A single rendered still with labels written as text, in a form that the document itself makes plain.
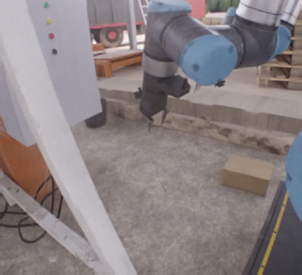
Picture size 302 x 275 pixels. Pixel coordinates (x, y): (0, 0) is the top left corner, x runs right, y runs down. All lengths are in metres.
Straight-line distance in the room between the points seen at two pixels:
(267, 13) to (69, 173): 0.51
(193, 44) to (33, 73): 0.30
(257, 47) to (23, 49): 0.44
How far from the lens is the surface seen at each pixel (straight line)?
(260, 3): 0.44
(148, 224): 1.32
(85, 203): 0.55
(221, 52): 0.37
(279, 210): 1.03
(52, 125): 0.47
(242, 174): 1.48
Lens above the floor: 1.02
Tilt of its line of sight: 25 degrees down
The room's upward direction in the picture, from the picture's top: 5 degrees counter-clockwise
